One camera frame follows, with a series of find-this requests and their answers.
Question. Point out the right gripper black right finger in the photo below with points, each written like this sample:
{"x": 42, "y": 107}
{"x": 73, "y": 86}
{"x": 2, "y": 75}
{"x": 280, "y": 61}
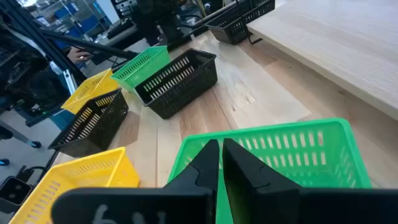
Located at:
{"x": 280, "y": 205}

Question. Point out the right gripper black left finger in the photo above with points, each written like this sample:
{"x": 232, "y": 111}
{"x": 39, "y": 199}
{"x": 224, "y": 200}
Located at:
{"x": 140, "y": 205}

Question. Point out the green plastic slotted basket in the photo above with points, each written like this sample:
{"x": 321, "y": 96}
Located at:
{"x": 140, "y": 67}
{"x": 295, "y": 149}

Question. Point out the yellow plastic slotted basket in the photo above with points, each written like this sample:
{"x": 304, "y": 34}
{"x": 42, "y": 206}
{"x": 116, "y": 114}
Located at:
{"x": 93, "y": 168}
{"x": 93, "y": 85}

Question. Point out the black plastic slotted basket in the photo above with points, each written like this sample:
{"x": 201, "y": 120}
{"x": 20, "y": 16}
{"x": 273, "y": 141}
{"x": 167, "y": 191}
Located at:
{"x": 102, "y": 130}
{"x": 230, "y": 31}
{"x": 186, "y": 93}

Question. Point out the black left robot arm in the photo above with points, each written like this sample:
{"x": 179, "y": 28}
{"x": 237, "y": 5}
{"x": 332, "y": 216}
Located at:
{"x": 155, "y": 18}

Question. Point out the blue storage bins shelf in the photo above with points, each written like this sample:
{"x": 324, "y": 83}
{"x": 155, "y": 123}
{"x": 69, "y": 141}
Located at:
{"x": 90, "y": 23}

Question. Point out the blue plastic box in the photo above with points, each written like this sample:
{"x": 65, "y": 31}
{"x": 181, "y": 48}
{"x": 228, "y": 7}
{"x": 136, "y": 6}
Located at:
{"x": 62, "y": 119}

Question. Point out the black open square box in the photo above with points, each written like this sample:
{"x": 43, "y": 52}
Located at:
{"x": 14, "y": 194}

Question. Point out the gray chair leg blue caster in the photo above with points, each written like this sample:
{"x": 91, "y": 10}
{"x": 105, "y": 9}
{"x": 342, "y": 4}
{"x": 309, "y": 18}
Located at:
{"x": 18, "y": 134}

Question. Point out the person's hand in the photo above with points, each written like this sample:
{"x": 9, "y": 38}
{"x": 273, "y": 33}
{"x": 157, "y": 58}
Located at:
{"x": 77, "y": 56}

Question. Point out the person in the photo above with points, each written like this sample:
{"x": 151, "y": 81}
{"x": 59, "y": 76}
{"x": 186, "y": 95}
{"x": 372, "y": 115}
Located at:
{"x": 31, "y": 81}

